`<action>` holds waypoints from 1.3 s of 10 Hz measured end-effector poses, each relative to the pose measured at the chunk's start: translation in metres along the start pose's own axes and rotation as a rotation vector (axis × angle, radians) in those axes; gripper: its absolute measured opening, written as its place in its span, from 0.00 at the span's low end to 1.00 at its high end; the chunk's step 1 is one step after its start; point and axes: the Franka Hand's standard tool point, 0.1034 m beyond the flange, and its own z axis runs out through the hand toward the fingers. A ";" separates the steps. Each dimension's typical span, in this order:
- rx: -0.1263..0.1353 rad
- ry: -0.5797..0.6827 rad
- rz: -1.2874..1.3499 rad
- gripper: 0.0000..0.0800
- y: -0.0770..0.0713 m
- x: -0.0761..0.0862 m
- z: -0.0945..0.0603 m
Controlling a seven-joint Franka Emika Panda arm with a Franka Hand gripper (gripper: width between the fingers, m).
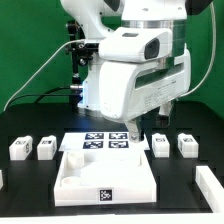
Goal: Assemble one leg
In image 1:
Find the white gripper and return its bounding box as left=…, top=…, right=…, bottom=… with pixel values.
left=99, top=49, right=191, bottom=143

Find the white square tabletop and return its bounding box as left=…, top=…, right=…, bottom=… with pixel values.
left=54, top=149, right=157, bottom=206

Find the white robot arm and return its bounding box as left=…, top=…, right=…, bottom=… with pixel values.
left=60, top=0, right=213, bottom=142

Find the white fiducial marker sheet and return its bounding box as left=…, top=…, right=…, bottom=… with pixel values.
left=59, top=132, right=150, bottom=151

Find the white obstacle bar right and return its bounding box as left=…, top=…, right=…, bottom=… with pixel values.
left=195, top=166, right=224, bottom=213

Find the white block left edge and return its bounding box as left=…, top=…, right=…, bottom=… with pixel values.
left=0, top=169, right=4, bottom=190

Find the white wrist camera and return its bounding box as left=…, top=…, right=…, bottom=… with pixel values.
left=99, top=27, right=173, bottom=63

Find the black cable left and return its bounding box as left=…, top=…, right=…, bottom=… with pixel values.
left=6, top=86, right=83, bottom=109

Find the white cable left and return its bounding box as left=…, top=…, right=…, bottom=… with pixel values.
left=2, top=39, right=86, bottom=113

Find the white cable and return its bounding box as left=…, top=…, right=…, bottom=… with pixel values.
left=178, top=1, right=218, bottom=100
left=2, top=39, right=86, bottom=113

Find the white cable right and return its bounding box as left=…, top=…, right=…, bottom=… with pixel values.
left=178, top=1, right=218, bottom=100

